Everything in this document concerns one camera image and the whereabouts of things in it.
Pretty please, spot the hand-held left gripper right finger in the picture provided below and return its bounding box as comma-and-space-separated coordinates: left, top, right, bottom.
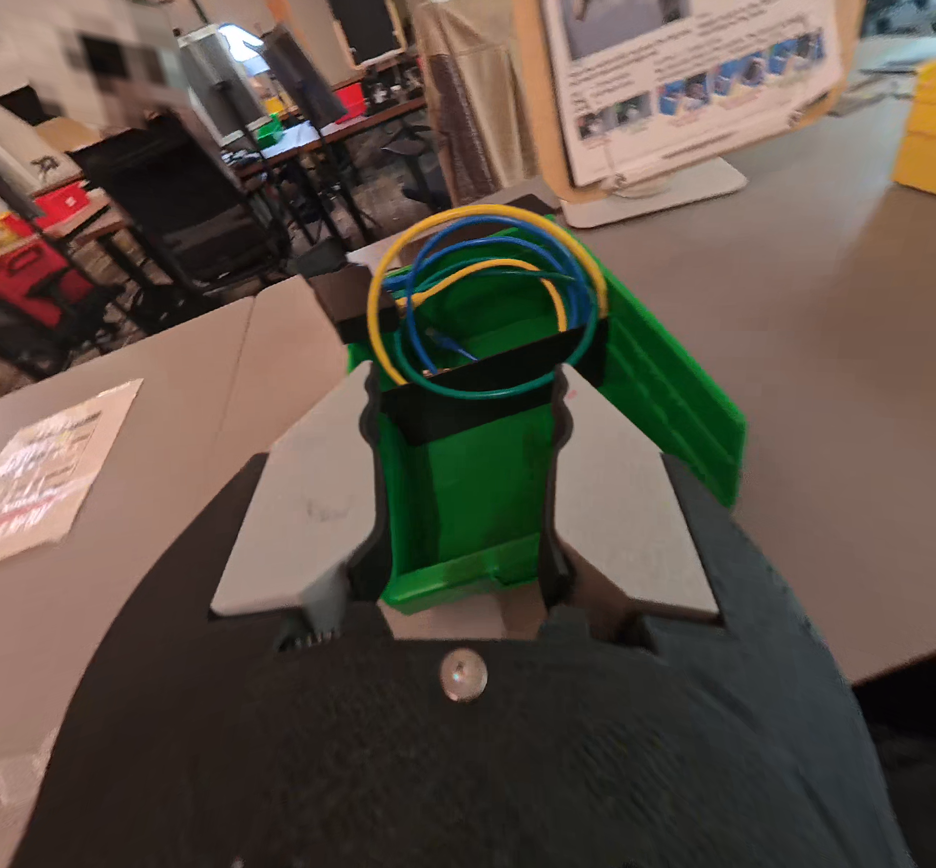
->
540, 365, 721, 618

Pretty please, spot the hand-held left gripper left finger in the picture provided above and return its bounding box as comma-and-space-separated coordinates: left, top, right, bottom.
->
209, 364, 393, 618

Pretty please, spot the green plastic bin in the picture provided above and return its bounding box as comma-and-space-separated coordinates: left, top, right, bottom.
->
345, 213, 748, 615

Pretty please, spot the green ethernet cable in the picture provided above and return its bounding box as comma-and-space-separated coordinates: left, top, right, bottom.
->
395, 254, 602, 401

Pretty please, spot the black network switch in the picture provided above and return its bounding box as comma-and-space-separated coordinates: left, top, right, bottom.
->
311, 265, 402, 344

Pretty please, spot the blue ethernet cable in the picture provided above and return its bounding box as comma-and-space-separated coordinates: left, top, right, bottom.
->
384, 216, 597, 381

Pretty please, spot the yellow ethernet cable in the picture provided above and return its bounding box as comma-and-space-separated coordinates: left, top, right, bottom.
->
366, 204, 609, 388

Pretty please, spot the yellow plastic bin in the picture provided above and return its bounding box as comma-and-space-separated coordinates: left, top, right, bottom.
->
892, 60, 936, 195

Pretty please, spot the black bin divider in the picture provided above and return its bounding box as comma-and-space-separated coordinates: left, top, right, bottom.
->
380, 320, 609, 446

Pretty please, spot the laminated paper sheet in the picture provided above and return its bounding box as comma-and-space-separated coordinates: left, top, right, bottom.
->
0, 378, 145, 562

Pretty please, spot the white stand base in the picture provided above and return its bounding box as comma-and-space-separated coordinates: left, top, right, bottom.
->
559, 155, 749, 229

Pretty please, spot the red plastic crate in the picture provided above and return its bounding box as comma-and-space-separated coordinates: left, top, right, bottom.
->
0, 243, 96, 331

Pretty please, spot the black office chair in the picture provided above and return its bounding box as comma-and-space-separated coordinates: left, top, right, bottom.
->
73, 111, 293, 299

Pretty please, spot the grey light panel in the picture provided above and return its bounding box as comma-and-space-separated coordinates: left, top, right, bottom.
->
179, 23, 266, 147

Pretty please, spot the beige cloth cover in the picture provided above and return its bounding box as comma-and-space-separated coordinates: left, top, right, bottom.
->
413, 0, 542, 207

